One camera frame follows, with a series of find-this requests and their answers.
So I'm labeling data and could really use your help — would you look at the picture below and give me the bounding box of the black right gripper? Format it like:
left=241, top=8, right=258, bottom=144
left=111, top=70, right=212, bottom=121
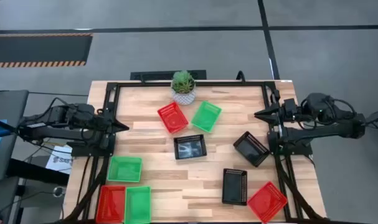
left=254, top=105, right=301, bottom=125

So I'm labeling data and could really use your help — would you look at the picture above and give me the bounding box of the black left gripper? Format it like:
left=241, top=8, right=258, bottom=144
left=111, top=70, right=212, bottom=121
left=93, top=115, right=130, bottom=137

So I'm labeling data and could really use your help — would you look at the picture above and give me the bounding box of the black plastic basket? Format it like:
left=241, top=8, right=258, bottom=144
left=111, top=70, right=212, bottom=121
left=173, top=134, right=208, bottom=161
left=221, top=168, right=248, bottom=207
left=232, top=131, right=271, bottom=168

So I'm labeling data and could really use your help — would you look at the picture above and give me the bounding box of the green plastic basket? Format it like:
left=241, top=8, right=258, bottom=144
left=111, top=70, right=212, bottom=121
left=106, top=156, right=143, bottom=183
left=124, top=185, right=153, bottom=224
left=191, top=100, right=223, bottom=134

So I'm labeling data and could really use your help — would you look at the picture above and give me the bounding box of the red plastic basket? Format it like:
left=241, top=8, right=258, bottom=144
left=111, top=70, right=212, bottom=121
left=157, top=101, right=189, bottom=134
left=95, top=185, right=127, bottom=224
left=247, top=181, right=288, bottom=224

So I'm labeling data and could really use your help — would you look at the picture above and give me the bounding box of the white printed paper sheet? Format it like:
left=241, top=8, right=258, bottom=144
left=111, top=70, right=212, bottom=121
left=45, top=145, right=73, bottom=175

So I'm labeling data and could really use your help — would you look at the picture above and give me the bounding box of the white patterned plant pot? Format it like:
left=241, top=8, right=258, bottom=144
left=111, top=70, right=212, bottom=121
left=171, top=88, right=197, bottom=106

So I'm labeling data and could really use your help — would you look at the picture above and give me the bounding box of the green succulent plant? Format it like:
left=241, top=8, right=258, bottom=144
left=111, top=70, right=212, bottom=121
left=171, top=70, right=196, bottom=95

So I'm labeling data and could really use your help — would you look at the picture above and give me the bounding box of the tape roll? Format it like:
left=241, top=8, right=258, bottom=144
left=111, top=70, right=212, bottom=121
left=53, top=185, right=67, bottom=198

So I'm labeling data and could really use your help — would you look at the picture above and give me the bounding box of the black hazard-striped floor mat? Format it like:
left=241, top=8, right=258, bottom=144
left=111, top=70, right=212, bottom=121
left=0, top=33, right=93, bottom=68

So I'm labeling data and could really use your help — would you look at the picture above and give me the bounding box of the black metal table frame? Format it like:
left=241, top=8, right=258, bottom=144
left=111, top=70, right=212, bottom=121
left=72, top=81, right=329, bottom=224

